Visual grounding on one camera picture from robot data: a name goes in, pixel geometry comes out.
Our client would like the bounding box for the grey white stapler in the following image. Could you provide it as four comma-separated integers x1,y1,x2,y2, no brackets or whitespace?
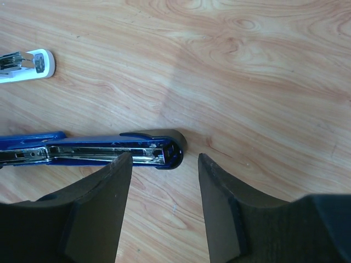
1,49,55,84

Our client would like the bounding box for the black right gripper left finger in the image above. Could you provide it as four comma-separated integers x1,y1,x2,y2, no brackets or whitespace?
1,153,132,262

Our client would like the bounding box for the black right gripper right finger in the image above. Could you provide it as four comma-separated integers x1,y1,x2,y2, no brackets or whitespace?
198,153,350,262

